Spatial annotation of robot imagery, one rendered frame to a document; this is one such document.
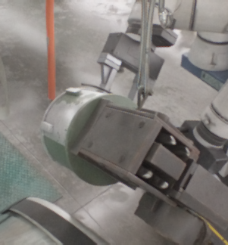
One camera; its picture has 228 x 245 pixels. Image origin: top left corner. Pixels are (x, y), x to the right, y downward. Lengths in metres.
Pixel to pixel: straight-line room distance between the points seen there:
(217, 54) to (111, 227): 1.15
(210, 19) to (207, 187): 0.51
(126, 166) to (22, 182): 1.94
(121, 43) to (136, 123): 0.33
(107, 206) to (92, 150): 1.70
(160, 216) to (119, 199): 1.69
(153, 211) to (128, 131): 0.13
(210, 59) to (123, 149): 1.02
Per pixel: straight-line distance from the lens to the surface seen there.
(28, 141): 2.58
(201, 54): 1.42
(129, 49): 0.75
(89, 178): 0.55
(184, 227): 0.50
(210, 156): 0.82
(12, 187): 2.32
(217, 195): 0.50
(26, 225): 0.62
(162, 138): 0.44
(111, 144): 0.45
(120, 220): 2.11
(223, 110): 0.78
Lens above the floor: 1.78
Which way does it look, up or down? 42 degrees down
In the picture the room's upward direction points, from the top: straight up
